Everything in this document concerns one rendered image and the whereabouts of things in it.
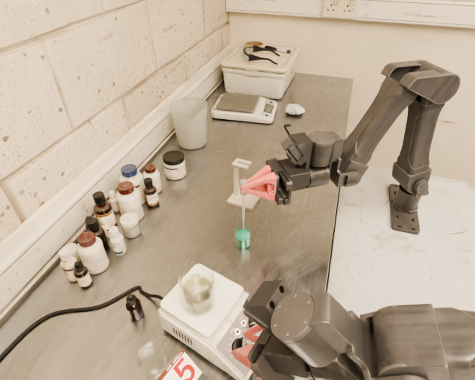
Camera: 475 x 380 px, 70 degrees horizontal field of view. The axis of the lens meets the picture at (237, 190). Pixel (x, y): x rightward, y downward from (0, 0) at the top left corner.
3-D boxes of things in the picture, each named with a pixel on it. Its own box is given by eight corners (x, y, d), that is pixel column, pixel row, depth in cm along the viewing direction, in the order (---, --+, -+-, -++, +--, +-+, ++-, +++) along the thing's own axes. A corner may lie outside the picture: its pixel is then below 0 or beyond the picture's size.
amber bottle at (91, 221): (109, 252, 84) (99, 225, 78) (93, 255, 83) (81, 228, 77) (110, 241, 87) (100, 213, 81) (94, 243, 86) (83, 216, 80)
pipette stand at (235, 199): (262, 194, 101) (264, 158, 93) (252, 210, 96) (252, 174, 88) (238, 187, 104) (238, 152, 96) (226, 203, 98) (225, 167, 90)
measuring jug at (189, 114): (170, 131, 131) (165, 94, 122) (203, 127, 134) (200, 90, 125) (178, 156, 118) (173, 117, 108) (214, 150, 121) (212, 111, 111)
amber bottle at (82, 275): (78, 281, 77) (67, 261, 72) (90, 276, 78) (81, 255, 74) (81, 291, 75) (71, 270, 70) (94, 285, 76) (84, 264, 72)
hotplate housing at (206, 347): (279, 329, 68) (282, 307, 63) (244, 389, 59) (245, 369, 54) (193, 280, 77) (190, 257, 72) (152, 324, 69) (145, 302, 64)
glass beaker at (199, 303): (175, 307, 63) (169, 279, 57) (197, 283, 67) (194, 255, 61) (203, 327, 60) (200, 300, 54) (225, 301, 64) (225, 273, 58)
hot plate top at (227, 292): (246, 290, 66) (246, 288, 65) (209, 341, 58) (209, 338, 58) (197, 264, 71) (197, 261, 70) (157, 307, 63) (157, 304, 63)
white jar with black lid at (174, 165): (175, 166, 113) (172, 148, 109) (190, 172, 110) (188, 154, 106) (160, 176, 109) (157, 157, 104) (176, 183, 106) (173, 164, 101)
